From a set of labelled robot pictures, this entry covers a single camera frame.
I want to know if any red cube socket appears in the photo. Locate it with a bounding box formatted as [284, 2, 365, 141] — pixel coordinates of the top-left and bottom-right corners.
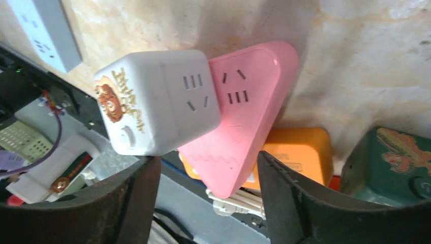
[328, 175, 341, 192]

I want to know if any green cube socket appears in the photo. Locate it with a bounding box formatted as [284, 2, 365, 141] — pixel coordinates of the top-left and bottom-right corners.
[340, 127, 430, 207]

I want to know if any pink triangular power strip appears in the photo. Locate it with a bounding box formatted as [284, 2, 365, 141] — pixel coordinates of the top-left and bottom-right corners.
[178, 41, 299, 198]

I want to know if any white coiled cable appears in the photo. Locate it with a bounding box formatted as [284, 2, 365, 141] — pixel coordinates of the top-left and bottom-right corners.
[204, 188, 267, 220]

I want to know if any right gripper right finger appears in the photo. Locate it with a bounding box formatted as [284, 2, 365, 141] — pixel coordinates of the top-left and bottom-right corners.
[257, 151, 430, 243]

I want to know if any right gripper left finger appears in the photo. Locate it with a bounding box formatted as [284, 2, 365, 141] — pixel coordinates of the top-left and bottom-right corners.
[1, 157, 161, 243]

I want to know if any white cube socket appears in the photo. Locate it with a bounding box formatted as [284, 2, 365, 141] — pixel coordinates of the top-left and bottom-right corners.
[93, 49, 221, 156]

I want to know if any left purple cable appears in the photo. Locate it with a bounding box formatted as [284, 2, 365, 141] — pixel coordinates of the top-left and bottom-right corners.
[0, 111, 64, 180]

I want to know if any blue power strip with cable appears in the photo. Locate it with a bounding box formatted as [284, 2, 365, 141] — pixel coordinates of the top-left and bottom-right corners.
[8, 0, 82, 73]

